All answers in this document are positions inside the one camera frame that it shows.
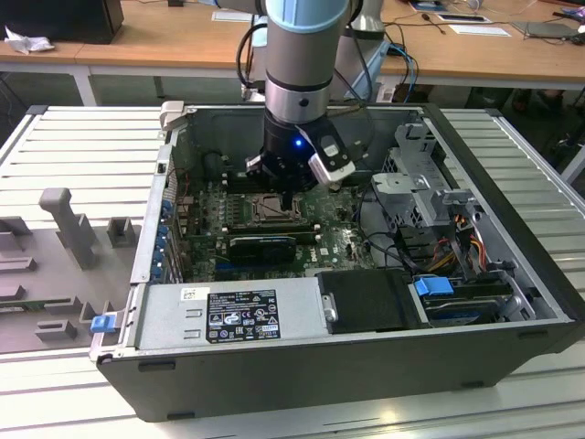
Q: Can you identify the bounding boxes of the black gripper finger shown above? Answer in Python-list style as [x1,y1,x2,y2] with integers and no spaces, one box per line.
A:
[245,155,291,214]
[287,168,319,214]

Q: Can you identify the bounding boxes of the metal socket cover frame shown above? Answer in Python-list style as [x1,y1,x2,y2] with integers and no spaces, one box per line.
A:
[249,194,305,224]

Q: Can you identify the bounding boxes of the CPU socket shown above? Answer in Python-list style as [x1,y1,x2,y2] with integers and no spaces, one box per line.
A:
[245,192,308,226]

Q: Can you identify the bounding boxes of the black cylindrical component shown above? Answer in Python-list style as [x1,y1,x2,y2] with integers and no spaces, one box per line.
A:
[203,153,225,182]

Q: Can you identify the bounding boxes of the green motherboard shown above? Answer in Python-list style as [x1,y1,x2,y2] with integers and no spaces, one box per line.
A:
[175,176,380,283]

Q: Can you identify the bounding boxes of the black graphics card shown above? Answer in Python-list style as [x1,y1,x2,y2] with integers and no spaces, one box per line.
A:
[228,235,298,264]

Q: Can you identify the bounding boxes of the grey case release latch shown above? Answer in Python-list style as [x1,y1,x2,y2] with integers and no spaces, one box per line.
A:
[159,101,189,134]

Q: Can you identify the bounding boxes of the grey metal drive cage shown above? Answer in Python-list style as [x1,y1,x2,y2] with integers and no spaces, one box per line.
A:
[368,122,486,232]

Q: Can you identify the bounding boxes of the black power supply label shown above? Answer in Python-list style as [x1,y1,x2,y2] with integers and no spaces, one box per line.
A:
[206,288,279,342]

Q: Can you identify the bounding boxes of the black plastic shroud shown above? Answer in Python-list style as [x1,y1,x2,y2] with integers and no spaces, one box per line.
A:
[315,269,421,335]

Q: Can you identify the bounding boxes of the white paper strip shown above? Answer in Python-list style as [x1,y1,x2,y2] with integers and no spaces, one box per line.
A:
[212,11,255,23]

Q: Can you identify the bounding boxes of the wooden desk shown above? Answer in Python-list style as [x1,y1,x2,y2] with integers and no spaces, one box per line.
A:
[0,0,585,107]

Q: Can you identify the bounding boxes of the grey power supply unit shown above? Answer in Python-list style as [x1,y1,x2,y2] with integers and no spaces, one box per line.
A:
[136,278,328,351]

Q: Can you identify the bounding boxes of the black open PC case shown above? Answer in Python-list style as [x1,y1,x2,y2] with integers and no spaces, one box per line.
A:
[89,101,580,423]

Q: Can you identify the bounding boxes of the blue booklet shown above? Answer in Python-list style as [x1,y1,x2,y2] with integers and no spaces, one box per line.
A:
[409,0,452,13]

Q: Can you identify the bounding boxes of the dark hard disk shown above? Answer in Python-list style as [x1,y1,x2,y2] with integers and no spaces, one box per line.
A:
[422,292,511,324]

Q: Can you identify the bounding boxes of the grey parts rack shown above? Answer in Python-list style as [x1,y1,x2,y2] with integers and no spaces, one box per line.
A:
[0,187,147,353]

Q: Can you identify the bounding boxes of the white paper sheet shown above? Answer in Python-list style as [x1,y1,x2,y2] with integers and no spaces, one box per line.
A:
[450,23,511,37]

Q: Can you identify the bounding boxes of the black box on desk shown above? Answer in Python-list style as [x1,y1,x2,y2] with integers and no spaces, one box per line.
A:
[0,0,124,45]

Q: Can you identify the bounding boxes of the grey metal disk bay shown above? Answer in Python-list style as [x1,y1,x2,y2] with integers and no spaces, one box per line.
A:
[409,269,538,328]

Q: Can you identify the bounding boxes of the crumpled white paper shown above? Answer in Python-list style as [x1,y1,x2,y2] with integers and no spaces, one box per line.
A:
[4,25,56,55]

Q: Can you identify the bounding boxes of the dark grey laptop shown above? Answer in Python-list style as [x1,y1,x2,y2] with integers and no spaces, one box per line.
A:
[514,20,581,45]

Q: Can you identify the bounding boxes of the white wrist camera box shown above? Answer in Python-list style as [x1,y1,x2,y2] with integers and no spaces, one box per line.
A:
[306,130,356,187]

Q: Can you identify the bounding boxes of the black internal cable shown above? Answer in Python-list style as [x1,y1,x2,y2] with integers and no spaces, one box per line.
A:
[358,182,415,271]

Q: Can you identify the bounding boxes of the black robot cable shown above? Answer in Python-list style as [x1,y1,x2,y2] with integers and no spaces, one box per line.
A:
[235,22,269,91]

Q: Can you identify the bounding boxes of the blue hanging cable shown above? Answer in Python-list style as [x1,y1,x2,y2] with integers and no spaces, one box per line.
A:
[388,43,418,100]

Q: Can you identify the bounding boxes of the orange yellow wire bundle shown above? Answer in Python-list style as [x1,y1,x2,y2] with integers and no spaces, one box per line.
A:
[429,214,486,272]

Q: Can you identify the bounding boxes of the black desk cable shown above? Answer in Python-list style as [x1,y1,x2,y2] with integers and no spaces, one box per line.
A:
[420,13,448,37]

